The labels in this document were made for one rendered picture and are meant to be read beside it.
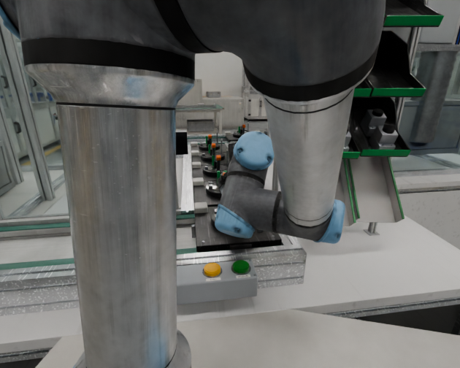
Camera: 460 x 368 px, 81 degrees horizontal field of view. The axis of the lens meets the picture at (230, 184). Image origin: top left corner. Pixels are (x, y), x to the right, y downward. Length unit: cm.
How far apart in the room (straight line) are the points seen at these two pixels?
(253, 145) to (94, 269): 35
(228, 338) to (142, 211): 51
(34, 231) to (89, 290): 84
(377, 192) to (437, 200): 100
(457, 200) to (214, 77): 1004
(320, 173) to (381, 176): 71
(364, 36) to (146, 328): 26
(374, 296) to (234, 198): 51
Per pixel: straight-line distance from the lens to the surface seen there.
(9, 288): 86
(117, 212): 21
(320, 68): 18
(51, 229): 106
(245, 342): 68
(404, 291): 91
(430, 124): 185
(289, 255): 76
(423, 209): 192
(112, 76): 18
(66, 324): 80
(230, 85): 1136
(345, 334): 74
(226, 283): 67
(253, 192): 48
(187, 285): 66
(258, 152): 49
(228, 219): 47
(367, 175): 99
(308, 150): 26
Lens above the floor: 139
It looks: 21 degrees down
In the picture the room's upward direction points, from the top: straight up
